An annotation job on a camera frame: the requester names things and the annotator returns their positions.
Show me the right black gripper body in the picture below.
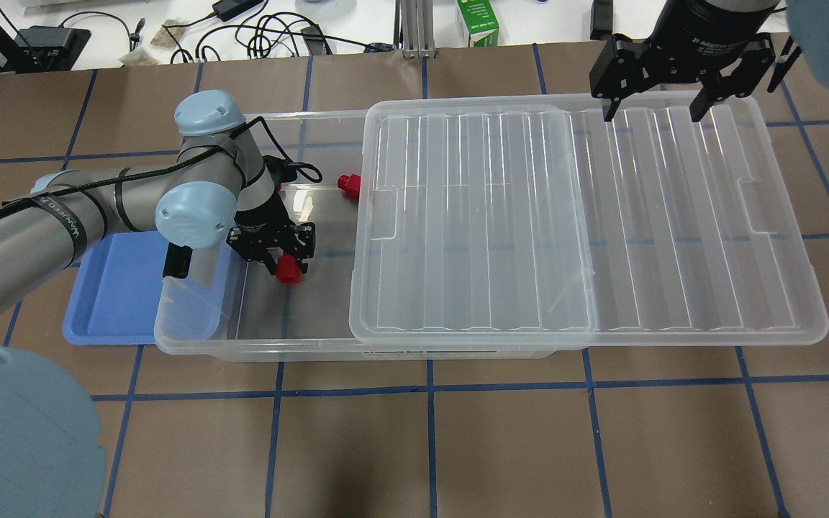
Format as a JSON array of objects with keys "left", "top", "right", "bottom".
[{"left": 589, "top": 33, "right": 774, "bottom": 101}]

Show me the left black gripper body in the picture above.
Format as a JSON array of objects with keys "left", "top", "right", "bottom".
[{"left": 226, "top": 222, "right": 315, "bottom": 261}]

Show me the red block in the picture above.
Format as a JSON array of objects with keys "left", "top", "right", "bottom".
[
  {"left": 274, "top": 253, "right": 303, "bottom": 286},
  {"left": 337, "top": 174, "right": 362, "bottom": 201}
]

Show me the clear plastic box lid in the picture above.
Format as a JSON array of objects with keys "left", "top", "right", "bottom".
[{"left": 348, "top": 91, "right": 829, "bottom": 352}]

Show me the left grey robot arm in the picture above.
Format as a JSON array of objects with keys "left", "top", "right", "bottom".
[{"left": 0, "top": 91, "right": 315, "bottom": 517}]

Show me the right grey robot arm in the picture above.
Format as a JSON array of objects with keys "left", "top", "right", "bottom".
[{"left": 589, "top": 1, "right": 829, "bottom": 122}]

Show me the clear plastic storage box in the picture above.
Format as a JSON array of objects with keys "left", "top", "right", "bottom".
[{"left": 154, "top": 109, "right": 595, "bottom": 363}]

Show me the red block in box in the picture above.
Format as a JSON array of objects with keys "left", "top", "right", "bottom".
[{"left": 337, "top": 174, "right": 362, "bottom": 201}]

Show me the black device on desk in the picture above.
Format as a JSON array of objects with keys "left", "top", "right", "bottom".
[{"left": 589, "top": 0, "right": 613, "bottom": 40}]

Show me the green white carton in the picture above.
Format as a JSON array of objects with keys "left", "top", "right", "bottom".
[{"left": 455, "top": 0, "right": 501, "bottom": 48}]

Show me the blue plastic tray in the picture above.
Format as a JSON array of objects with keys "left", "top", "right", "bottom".
[{"left": 63, "top": 232, "right": 235, "bottom": 346}]

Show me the black power adapter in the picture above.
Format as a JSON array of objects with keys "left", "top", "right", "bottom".
[{"left": 212, "top": 0, "right": 266, "bottom": 21}]

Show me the black cable bundle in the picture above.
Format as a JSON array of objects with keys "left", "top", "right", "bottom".
[{"left": 195, "top": 11, "right": 397, "bottom": 62}]

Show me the aluminium profile post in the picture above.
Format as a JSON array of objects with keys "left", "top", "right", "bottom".
[{"left": 394, "top": 0, "right": 437, "bottom": 60}]

